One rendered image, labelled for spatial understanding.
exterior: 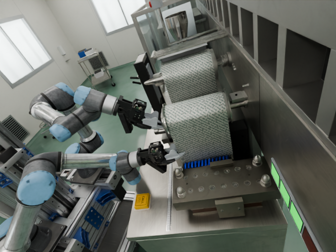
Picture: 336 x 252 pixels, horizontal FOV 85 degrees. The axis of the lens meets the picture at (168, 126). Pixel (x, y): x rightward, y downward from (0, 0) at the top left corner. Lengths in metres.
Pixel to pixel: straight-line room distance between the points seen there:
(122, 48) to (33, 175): 5.98
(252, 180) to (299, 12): 0.59
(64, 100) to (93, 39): 5.71
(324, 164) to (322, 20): 0.21
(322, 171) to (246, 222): 0.53
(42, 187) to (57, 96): 0.52
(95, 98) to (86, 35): 6.17
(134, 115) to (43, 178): 0.41
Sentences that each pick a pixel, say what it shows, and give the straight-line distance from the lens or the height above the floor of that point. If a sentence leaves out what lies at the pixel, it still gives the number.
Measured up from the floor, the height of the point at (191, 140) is 1.16.
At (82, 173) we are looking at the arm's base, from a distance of 1.48.
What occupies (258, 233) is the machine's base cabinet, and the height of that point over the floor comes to 0.83.
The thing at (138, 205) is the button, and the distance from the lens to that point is 0.99.
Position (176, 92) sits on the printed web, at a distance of 0.93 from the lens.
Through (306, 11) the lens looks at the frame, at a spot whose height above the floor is 1.61.
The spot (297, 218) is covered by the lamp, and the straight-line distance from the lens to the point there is 0.57.
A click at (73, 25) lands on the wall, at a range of 6.98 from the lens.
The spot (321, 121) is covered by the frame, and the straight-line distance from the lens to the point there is 0.36.
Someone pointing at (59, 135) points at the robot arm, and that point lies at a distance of 0.82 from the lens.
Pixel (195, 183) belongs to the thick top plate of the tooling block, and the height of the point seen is 1.03.
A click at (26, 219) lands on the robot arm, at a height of 1.15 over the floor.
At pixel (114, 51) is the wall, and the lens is 6.72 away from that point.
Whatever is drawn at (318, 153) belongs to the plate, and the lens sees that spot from 0.38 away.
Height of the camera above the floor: 1.70
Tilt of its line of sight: 36 degrees down
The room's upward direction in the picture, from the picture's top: 22 degrees counter-clockwise
